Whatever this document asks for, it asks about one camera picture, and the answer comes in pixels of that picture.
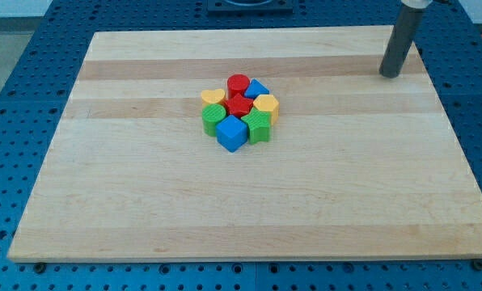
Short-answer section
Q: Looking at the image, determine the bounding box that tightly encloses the yellow heart block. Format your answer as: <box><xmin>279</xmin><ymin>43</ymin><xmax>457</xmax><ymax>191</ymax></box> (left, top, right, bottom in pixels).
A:
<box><xmin>201</xmin><ymin>88</ymin><xmax>226</xmax><ymax>108</ymax></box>

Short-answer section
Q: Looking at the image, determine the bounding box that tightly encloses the wooden board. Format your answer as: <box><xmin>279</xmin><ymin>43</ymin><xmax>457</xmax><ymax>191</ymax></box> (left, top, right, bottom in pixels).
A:
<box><xmin>8</xmin><ymin>26</ymin><xmax>482</xmax><ymax>263</ymax></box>

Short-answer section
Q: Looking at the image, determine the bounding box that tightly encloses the blue cube block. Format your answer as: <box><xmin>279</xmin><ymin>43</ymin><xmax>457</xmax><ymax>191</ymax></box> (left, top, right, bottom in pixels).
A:
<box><xmin>216</xmin><ymin>115</ymin><xmax>248</xmax><ymax>153</ymax></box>

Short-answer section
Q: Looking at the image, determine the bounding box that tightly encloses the green star block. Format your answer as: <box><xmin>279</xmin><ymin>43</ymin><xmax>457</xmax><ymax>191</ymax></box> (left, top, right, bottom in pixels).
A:
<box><xmin>241</xmin><ymin>108</ymin><xmax>271</xmax><ymax>145</ymax></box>

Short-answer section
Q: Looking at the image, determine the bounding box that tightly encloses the red star block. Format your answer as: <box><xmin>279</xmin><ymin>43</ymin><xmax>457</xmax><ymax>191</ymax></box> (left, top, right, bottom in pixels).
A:
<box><xmin>225</xmin><ymin>94</ymin><xmax>253</xmax><ymax>118</ymax></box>

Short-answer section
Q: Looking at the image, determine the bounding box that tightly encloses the green cylinder block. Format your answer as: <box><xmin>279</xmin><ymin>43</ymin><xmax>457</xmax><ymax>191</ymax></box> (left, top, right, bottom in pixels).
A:
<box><xmin>201</xmin><ymin>103</ymin><xmax>226</xmax><ymax>137</ymax></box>

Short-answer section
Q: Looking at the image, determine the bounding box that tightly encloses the yellow hexagon block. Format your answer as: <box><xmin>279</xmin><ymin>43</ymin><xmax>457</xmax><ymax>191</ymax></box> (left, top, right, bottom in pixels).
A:
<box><xmin>253</xmin><ymin>94</ymin><xmax>280</xmax><ymax>125</ymax></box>

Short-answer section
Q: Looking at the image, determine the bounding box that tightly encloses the blue triangle block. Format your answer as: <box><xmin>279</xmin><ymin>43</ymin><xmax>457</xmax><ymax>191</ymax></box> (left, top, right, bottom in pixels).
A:
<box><xmin>244</xmin><ymin>78</ymin><xmax>270</xmax><ymax>99</ymax></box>

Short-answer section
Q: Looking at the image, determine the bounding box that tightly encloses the red cylinder block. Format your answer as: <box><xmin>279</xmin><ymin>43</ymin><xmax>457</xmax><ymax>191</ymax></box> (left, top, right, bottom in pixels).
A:
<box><xmin>226</xmin><ymin>74</ymin><xmax>251</xmax><ymax>99</ymax></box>

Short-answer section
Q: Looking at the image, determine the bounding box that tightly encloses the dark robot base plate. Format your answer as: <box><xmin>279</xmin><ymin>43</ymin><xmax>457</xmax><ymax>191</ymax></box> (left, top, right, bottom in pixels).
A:
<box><xmin>205</xmin><ymin>0</ymin><xmax>295</xmax><ymax>15</ymax></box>

